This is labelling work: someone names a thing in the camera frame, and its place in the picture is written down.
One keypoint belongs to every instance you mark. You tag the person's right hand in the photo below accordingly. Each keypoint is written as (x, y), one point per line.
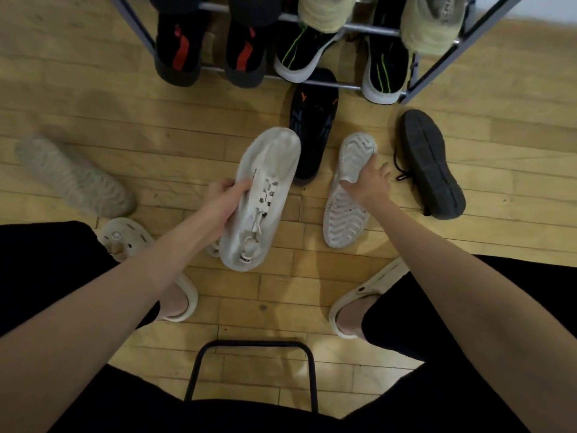
(372, 184)

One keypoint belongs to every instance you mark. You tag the person's left hand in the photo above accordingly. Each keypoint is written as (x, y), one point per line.
(221, 202)

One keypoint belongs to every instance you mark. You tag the white green-tab sneaker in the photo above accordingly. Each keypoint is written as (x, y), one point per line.
(270, 162)
(345, 220)

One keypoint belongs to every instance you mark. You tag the dark grey laced shoe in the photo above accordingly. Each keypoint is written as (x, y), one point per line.
(430, 166)

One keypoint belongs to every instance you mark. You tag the black shoe with orange mark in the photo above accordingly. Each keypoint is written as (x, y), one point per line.
(313, 126)

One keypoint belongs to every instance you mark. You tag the black green-striped sneaker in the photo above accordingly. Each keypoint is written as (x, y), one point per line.
(297, 54)
(385, 72)

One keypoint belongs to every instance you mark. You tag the black red sneaker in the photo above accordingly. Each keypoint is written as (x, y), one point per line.
(180, 54)
(245, 58)

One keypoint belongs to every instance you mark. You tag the beige chunky sneaker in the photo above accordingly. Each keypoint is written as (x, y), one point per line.
(432, 27)
(327, 11)

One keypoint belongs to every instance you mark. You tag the grey metal shoe rack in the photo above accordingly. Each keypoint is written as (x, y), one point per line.
(139, 29)

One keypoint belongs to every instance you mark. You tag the black grey strap sneaker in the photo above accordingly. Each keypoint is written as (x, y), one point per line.
(254, 8)
(176, 2)

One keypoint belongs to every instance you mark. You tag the person's right forearm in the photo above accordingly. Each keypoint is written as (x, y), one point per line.
(473, 320)

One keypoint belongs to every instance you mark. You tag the person's left forearm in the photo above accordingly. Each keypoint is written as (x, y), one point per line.
(99, 320)

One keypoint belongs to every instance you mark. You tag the person's left foot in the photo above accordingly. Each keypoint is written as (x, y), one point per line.
(173, 304)

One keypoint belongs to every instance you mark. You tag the person's foot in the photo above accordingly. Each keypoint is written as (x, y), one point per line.
(354, 317)
(173, 304)

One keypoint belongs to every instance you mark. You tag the person's right foot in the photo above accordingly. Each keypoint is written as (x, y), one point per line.
(354, 317)

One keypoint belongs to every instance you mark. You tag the person's black trousers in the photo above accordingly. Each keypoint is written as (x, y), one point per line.
(45, 266)

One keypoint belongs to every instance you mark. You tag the cream clog with flower charm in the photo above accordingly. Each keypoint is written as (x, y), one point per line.
(124, 238)

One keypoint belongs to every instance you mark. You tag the cream clog with pink charm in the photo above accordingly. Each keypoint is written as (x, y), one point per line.
(356, 293)

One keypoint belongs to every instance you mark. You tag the black metal stool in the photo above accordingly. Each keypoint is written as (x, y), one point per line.
(252, 343)

